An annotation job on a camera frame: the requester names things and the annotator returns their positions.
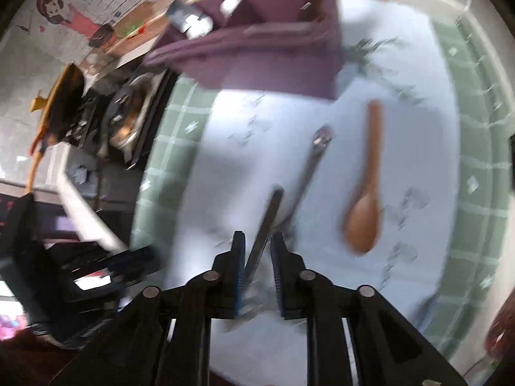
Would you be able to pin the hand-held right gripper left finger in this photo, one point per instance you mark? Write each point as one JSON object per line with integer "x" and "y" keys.
{"x": 239, "y": 273}

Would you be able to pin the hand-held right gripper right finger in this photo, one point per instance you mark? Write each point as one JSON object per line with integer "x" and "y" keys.
{"x": 277, "y": 273}

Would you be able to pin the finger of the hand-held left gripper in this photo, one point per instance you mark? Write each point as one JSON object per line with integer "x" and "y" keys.
{"x": 132, "y": 259}

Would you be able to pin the brown wooden spoon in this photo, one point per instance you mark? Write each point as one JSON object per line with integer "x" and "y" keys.
{"x": 362, "y": 221}

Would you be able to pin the purple plastic utensil container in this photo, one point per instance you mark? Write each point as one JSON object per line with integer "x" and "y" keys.
{"x": 273, "y": 68}

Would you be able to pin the white ceramic spoon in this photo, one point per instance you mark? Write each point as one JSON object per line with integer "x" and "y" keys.
{"x": 230, "y": 6}

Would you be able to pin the black gas stove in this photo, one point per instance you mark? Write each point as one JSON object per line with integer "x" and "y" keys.
{"x": 120, "y": 116}

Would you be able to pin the green white deer tablecloth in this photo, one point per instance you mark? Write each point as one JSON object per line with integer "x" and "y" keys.
{"x": 402, "y": 148}

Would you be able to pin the wok lid yellow knob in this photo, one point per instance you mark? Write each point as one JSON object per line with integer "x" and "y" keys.
{"x": 60, "y": 92}

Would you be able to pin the yellow lid dried chili jar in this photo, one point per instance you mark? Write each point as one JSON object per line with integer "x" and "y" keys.
{"x": 501, "y": 329}

